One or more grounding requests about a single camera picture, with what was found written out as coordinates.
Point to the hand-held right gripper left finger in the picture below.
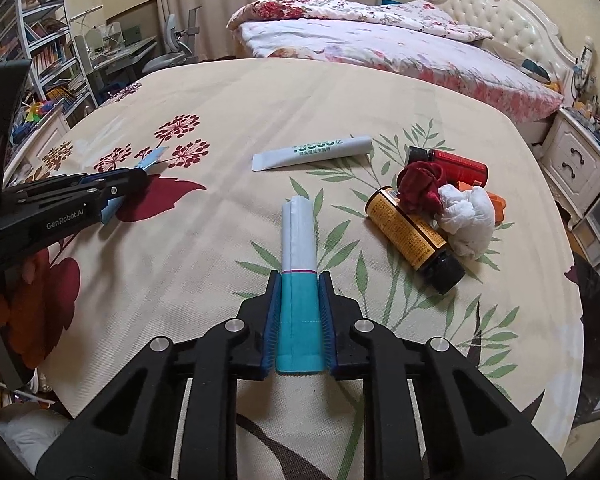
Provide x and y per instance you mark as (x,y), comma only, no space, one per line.
(271,330)

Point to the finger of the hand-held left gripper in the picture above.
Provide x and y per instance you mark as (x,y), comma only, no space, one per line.
(80,180)
(115,191)

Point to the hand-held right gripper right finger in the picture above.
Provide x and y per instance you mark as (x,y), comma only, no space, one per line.
(327,330)

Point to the light blue paper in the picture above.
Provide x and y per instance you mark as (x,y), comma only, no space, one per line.
(152,159)

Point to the teal and white packet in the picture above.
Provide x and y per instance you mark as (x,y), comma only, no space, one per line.
(300,240)

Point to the red bottle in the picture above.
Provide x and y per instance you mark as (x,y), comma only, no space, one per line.
(460,165)

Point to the orange box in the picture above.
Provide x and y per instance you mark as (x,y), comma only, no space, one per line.
(499,205)

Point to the person's left hand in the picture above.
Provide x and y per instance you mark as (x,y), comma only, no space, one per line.
(28,271)

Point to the white low cabinet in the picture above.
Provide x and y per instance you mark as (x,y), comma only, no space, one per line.
(40,145)

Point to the brown bottle with black cap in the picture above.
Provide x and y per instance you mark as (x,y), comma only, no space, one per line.
(405,230)

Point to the white bookshelf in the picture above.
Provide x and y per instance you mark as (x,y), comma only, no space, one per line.
(45,50)

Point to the grey desk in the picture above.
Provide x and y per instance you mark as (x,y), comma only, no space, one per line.
(125,52)

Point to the grey office chair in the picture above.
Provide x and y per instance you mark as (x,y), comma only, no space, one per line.
(172,60)

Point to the white desk lamp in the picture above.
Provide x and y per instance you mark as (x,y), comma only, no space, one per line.
(87,17)

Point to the dark red cloth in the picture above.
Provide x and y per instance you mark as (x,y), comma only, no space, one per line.
(420,185)

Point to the white crumpled tissue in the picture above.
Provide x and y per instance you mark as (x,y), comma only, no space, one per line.
(467,220)

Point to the white toothpaste tube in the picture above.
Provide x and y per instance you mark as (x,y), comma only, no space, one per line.
(320,150)

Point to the floral quilt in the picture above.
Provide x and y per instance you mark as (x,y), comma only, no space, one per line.
(355,12)

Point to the white nightstand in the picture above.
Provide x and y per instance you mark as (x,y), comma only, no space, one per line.
(575,160)

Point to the beige pillow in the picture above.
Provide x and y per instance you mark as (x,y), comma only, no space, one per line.
(530,67)

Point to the cluster of small bottles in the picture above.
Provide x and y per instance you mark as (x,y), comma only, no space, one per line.
(597,120)

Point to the white bed with tufted headboard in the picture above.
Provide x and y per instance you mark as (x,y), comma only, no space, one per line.
(505,15)

